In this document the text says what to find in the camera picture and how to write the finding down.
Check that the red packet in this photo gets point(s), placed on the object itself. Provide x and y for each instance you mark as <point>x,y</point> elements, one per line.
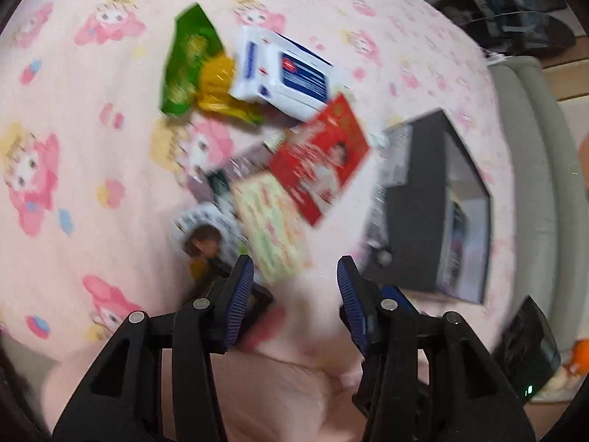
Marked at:
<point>317,161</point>

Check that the white and blue wipes pack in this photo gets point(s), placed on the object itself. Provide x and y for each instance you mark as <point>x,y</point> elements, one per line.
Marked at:
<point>257,69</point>

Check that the pink cloth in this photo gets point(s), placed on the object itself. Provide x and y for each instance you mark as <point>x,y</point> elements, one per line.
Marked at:
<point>276,396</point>

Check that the yellow snack packet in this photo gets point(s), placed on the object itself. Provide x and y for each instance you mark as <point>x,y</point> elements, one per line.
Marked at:
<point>216,83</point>

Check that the green snack packet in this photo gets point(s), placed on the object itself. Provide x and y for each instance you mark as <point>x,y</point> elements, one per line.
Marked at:
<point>188,55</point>

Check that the cream patterned packet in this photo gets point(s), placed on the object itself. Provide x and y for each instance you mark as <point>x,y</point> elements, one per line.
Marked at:
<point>271,225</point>

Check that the grey padded bed frame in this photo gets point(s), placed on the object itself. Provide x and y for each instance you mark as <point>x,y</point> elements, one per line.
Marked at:
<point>543,193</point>

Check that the orange round object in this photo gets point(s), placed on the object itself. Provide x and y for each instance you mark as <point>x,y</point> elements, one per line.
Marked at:
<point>584,156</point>

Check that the orange plush toy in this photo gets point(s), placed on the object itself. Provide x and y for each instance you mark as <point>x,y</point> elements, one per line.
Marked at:
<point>577,359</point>

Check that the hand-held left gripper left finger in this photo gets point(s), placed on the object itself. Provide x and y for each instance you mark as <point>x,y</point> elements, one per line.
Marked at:
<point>239,299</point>

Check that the clear plastic packet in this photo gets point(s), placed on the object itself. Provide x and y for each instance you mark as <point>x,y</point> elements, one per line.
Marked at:
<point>221,184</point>

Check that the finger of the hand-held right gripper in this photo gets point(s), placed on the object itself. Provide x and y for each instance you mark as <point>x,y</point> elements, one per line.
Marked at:
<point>399,297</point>

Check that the pink cartoon printed blanket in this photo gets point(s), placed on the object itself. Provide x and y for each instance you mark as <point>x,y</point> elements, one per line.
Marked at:
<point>92,101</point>

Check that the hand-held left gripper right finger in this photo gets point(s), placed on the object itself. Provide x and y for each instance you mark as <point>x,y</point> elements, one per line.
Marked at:
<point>349,294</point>

